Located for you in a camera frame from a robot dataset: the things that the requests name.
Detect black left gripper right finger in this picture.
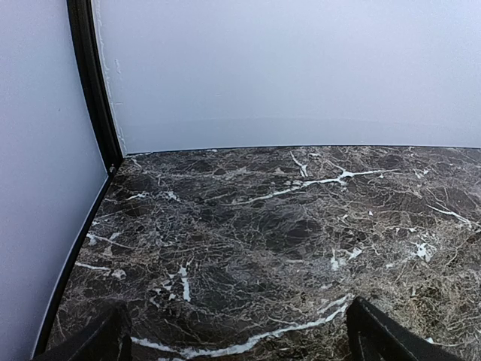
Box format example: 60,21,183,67
346,296,460,361

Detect black left corner post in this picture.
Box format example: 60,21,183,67
66,0,123,175

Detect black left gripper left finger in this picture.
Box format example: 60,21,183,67
32,301,132,360

